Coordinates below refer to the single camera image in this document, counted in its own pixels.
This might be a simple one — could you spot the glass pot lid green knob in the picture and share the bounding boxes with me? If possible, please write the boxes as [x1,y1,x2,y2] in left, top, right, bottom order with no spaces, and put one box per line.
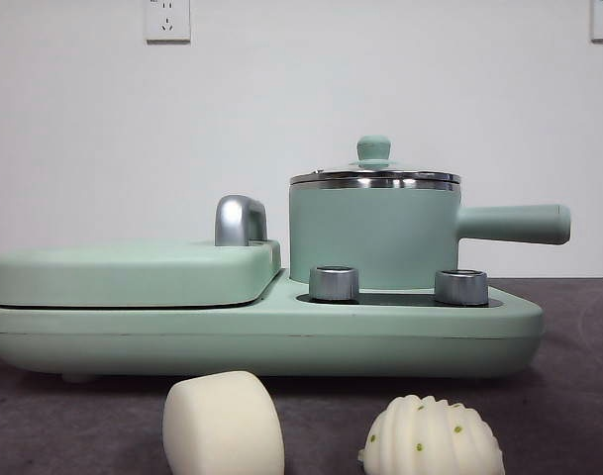
[289,136,461,185]

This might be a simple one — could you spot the smooth white cylindrical steamed bun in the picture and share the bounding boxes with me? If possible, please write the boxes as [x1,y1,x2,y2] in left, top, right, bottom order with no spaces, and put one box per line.
[161,369,286,475]

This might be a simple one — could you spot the pleated white bun green specks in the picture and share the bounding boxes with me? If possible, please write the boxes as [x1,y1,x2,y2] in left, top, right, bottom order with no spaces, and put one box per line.
[357,394,505,475]

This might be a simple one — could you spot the silver control knob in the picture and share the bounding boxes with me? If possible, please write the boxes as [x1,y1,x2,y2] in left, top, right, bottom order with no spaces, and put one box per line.
[308,265,360,302]
[433,268,489,305]

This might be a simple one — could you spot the mint green breakfast machine base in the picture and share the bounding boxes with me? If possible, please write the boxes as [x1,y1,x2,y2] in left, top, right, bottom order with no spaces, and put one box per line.
[0,269,546,385]

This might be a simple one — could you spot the mint green pot with handle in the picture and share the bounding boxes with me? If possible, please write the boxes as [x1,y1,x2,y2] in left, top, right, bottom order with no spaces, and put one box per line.
[287,180,572,291]

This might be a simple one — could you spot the chrome griddle lid handle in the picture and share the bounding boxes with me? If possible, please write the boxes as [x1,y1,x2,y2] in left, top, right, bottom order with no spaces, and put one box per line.
[214,195,268,247]

